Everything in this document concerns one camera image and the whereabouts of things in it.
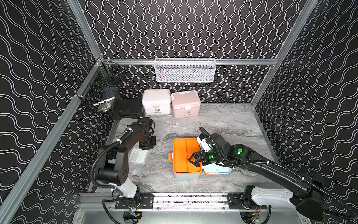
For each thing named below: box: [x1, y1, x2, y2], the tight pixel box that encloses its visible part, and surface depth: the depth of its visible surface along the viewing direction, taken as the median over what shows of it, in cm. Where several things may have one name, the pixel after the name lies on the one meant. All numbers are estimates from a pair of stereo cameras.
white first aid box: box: [141, 88, 172, 116], surface depth 109 cm
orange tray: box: [172, 137, 203, 174], surface depth 81 cm
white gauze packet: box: [128, 147, 149, 163], surface depth 92 cm
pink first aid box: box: [171, 90, 201, 119], surface depth 108 cm
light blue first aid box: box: [173, 162, 233, 180], surface depth 78 cm
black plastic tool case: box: [110, 98, 145, 120], surface depth 112 cm
